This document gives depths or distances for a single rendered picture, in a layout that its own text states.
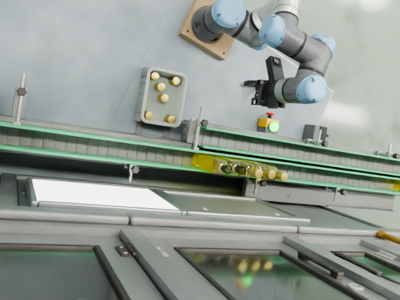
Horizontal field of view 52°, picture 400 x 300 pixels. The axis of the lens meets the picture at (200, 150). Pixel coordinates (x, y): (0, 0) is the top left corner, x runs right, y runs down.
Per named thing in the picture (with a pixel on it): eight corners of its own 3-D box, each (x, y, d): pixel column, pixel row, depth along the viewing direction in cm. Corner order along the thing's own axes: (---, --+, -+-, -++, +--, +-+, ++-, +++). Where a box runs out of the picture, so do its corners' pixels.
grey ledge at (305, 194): (233, 194, 188) (246, 200, 178) (236, 175, 188) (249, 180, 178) (378, 207, 229) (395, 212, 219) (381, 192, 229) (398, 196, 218)
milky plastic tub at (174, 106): (134, 121, 168) (140, 122, 160) (142, 66, 167) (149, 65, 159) (172, 127, 175) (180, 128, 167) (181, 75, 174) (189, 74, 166)
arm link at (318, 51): (313, 23, 107) (298, 61, 107) (343, 43, 112) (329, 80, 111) (296, 28, 115) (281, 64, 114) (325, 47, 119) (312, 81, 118)
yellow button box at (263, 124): (256, 131, 193) (264, 133, 187) (258, 116, 193) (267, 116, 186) (268, 133, 196) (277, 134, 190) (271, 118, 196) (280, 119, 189)
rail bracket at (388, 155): (372, 155, 210) (394, 158, 198) (375, 141, 210) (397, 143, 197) (378, 156, 212) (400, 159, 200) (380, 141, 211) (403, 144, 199)
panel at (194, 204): (25, 186, 132) (29, 212, 102) (27, 177, 132) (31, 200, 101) (256, 204, 171) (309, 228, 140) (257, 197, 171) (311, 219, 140)
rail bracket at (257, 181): (241, 189, 179) (258, 196, 167) (243, 174, 179) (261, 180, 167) (249, 190, 181) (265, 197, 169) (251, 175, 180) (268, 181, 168)
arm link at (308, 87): (334, 80, 110) (323, 109, 109) (308, 81, 120) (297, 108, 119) (313, 66, 106) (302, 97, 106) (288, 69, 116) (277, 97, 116)
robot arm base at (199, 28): (200, -1, 171) (210, -9, 161) (228, 19, 176) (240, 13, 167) (184, 30, 169) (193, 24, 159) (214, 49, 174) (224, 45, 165)
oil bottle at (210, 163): (191, 165, 167) (214, 174, 148) (193, 152, 167) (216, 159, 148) (203, 167, 170) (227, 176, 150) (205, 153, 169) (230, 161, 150)
